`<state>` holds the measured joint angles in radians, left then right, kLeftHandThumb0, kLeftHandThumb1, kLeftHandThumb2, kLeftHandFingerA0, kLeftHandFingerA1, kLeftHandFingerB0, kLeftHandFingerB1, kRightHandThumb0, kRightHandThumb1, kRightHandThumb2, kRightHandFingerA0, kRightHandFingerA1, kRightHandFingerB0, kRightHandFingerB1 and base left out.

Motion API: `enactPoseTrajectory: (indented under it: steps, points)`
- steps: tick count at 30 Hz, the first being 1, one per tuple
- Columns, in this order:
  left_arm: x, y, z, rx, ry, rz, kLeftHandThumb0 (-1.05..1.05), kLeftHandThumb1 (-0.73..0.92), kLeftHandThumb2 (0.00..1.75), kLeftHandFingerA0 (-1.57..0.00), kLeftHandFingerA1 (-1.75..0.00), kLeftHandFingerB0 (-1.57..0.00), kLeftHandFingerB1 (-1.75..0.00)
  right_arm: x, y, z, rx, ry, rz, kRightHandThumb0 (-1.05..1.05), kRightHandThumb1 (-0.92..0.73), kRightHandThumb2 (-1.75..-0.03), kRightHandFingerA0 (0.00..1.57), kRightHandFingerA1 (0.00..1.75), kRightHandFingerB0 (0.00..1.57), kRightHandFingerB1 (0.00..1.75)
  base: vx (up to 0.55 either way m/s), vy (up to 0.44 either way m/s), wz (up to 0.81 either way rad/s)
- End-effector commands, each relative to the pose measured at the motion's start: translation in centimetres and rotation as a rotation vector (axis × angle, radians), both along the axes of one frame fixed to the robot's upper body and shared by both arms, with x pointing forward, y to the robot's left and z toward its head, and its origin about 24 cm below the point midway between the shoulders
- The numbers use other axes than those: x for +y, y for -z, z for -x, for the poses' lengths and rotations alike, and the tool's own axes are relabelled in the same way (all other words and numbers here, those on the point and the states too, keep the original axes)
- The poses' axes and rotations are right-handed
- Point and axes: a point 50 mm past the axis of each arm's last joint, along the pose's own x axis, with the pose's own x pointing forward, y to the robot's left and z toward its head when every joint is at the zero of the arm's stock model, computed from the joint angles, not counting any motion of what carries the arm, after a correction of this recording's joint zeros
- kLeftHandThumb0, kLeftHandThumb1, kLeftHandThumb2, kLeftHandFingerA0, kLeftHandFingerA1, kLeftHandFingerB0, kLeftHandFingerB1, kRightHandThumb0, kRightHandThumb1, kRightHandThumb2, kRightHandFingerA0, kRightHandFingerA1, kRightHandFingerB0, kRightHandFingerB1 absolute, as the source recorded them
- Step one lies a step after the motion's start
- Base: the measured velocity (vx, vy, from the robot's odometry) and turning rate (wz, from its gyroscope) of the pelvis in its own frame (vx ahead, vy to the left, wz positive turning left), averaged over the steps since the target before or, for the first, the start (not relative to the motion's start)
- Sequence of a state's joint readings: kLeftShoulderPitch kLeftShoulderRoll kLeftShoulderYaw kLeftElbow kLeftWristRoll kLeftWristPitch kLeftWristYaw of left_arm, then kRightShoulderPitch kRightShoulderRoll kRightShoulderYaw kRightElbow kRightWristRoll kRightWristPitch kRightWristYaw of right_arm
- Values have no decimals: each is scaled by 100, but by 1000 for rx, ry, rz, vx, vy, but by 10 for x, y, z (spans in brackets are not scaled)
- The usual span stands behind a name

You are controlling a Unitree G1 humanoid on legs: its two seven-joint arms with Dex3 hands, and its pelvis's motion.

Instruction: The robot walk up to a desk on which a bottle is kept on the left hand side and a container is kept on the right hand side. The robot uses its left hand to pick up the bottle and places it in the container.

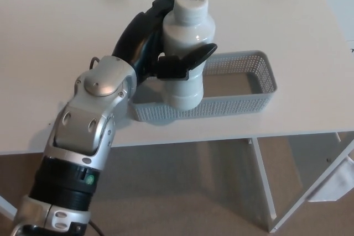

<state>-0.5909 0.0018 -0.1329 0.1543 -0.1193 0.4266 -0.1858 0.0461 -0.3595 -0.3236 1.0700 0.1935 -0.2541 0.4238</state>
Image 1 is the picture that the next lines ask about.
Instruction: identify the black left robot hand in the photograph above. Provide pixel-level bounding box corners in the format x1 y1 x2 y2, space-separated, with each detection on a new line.
111 0 218 84

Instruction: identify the white plastic bottle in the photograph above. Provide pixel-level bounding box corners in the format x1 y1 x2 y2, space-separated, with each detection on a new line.
162 0 216 109

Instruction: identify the white desk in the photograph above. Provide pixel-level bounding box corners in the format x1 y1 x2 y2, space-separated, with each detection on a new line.
0 0 354 234

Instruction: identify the grey perforated plastic basket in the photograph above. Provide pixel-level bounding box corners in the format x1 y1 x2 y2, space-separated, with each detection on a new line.
132 50 279 123

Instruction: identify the white hanging cloth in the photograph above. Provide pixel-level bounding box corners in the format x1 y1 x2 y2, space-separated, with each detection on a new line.
308 157 354 202

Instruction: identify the thin black hand cable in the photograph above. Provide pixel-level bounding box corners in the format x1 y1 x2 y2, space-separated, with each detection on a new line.
89 56 102 70

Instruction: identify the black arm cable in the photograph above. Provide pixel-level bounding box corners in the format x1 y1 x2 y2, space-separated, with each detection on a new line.
88 219 107 236

